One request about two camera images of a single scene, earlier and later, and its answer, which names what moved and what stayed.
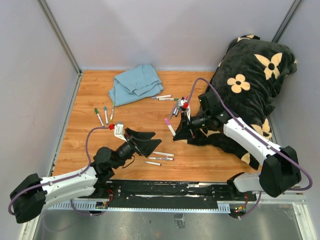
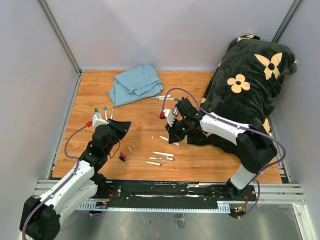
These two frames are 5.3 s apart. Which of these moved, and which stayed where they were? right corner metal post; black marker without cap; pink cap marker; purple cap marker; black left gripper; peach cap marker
Moved: black left gripper; pink cap marker
Stayed: right corner metal post; peach cap marker; purple cap marker; black marker without cap
